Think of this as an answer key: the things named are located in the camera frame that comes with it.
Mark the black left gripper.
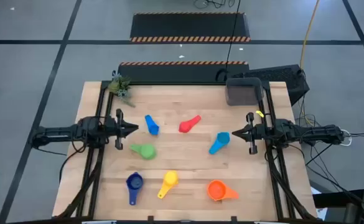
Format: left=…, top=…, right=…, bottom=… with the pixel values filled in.
left=105, top=108, right=139, bottom=151

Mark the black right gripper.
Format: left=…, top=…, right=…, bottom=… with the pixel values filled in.
left=231, top=112, right=274, bottom=156

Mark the cyan measuring cup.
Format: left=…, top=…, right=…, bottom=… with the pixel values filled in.
left=208, top=131, right=231, bottom=156

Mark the small blue measuring cup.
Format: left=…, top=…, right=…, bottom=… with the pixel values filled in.
left=144, top=114, right=160, bottom=136

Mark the green measuring cup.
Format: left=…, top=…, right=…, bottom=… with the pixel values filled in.
left=129, top=143, right=157, bottom=161

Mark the navy measuring cup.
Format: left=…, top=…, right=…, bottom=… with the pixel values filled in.
left=126, top=172, right=144, bottom=206

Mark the red measuring cup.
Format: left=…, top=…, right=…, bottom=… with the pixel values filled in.
left=178, top=114, right=202, bottom=134

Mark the orange measuring cup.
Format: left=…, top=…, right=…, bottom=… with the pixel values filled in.
left=207, top=179, right=240, bottom=202

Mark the yellow measuring cup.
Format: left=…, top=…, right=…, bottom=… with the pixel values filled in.
left=157, top=170, right=179, bottom=200

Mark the grey translucent plastic basket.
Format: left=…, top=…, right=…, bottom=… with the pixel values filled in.
left=225, top=77, right=264, bottom=107

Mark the artificial succulent plant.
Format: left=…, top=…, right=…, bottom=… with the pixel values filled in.
left=107, top=70, right=137, bottom=108

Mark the black ramp with hazard stripes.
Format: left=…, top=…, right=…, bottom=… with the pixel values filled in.
left=129, top=12, right=251, bottom=44
left=118, top=61, right=250, bottom=83

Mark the black aluminium table frame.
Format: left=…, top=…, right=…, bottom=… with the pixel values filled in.
left=55, top=80, right=319, bottom=220

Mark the black hanging cable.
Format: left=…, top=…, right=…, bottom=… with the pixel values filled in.
left=224, top=0, right=242, bottom=77

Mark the white cable loop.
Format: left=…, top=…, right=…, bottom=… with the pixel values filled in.
left=339, top=129, right=353, bottom=147

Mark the yellow hanging cable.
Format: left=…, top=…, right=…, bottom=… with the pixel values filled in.
left=299, top=0, right=322, bottom=71

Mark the black coiled floor cable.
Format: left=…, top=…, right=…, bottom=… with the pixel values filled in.
left=193, top=0, right=236, bottom=9

